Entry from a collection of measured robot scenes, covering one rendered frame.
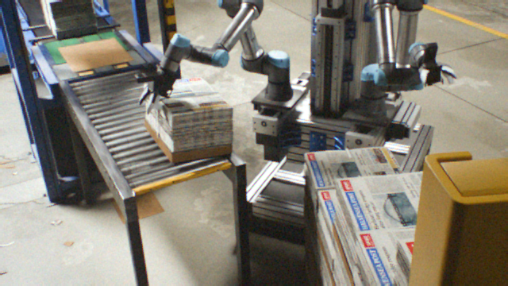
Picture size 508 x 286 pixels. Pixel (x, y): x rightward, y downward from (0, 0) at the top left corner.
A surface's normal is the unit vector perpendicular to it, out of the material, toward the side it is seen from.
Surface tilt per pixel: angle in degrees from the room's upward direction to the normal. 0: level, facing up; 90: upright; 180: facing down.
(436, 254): 90
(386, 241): 2
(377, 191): 2
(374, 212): 0
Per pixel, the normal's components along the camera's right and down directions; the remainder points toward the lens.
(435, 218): -0.99, 0.07
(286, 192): -0.04, -0.87
